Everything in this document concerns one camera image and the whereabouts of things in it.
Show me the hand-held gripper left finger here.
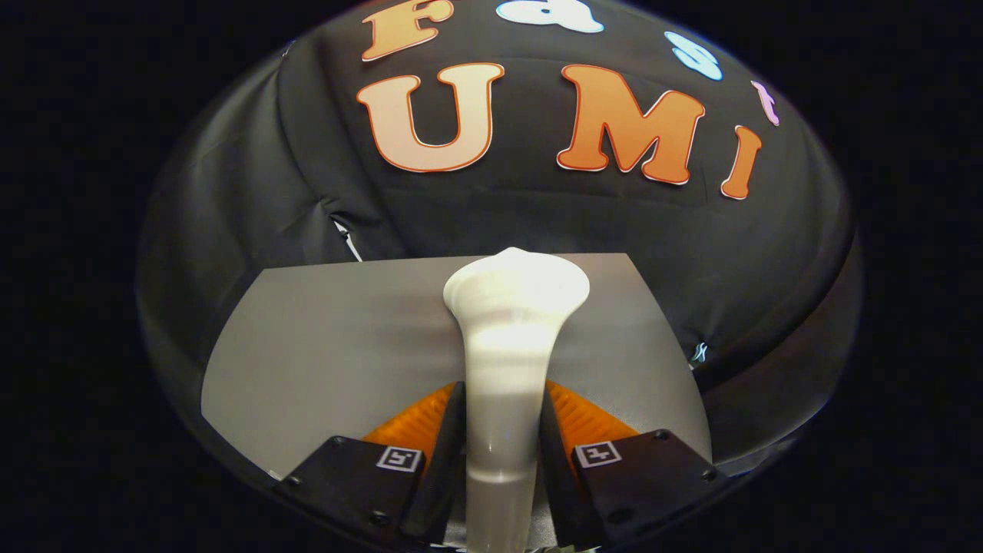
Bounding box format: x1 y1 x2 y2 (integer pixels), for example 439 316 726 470
273 382 467 548

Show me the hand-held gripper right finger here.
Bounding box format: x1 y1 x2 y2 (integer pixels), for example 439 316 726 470
538 379 729 550

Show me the white garment steamer head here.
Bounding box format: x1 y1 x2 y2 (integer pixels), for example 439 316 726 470
443 247 591 553

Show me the grey cabinet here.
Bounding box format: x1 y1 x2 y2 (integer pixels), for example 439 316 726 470
201 252 713 481

